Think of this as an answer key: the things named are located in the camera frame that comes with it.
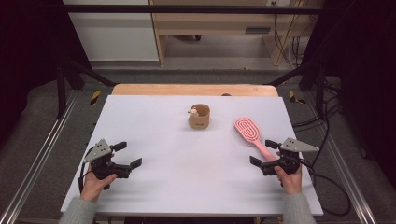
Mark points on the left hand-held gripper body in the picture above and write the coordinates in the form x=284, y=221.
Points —
x=104, y=169

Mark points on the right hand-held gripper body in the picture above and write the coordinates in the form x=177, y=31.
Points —
x=288, y=163

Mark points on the pink hairbrush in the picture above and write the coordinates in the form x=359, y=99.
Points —
x=247, y=129

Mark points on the tan round cup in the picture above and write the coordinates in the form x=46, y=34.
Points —
x=200, y=120

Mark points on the person's right hand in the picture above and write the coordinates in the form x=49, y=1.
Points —
x=291, y=183

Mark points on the person's left hand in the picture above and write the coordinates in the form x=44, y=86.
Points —
x=93, y=188

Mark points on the white table board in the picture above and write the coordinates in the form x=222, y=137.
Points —
x=174, y=174

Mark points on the yellow black floor tape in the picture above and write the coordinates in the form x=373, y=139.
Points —
x=293, y=97
x=95, y=97

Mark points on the small beige figurine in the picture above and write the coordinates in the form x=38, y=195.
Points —
x=193, y=112

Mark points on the wooden table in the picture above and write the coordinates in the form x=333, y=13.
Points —
x=174, y=89

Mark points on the white cabinet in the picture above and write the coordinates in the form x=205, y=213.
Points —
x=115, y=34

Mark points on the black curtain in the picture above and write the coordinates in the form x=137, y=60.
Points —
x=28, y=46
x=367, y=62

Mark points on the light wooden desk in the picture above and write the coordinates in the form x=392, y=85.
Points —
x=211, y=23

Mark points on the aluminium floor rail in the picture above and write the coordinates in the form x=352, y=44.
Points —
x=34, y=168
x=345, y=174

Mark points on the black metal frame stand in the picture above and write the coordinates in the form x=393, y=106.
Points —
x=320, y=90
x=61, y=90

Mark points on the black horizontal frame bar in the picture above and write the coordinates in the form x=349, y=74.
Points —
x=186, y=9

